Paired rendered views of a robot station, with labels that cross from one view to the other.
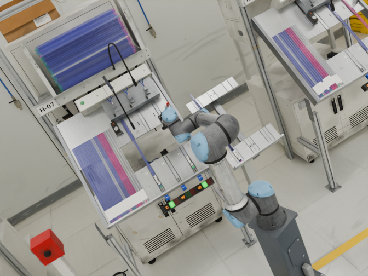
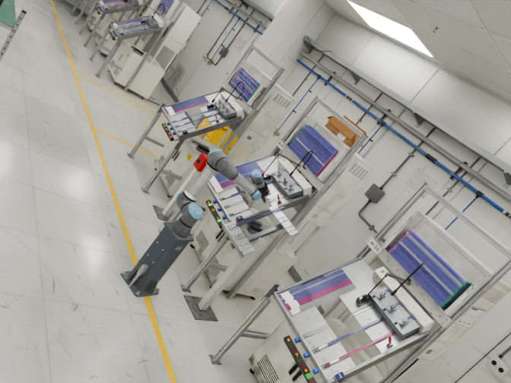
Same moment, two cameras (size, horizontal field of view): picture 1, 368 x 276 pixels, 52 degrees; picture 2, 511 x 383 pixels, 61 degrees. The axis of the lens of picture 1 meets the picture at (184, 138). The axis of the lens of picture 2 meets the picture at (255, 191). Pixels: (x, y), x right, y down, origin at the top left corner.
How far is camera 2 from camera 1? 2.78 m
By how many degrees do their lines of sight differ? 53
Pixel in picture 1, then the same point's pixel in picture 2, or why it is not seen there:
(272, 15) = (366, 273)
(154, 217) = (216, 229)
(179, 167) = (233, 207)
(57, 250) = (199, 166)
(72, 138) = (263, 162)
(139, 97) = (286, 185)
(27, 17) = (340, 128)
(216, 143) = (214, 156)
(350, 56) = (320, 327)
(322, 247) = (160, 312)
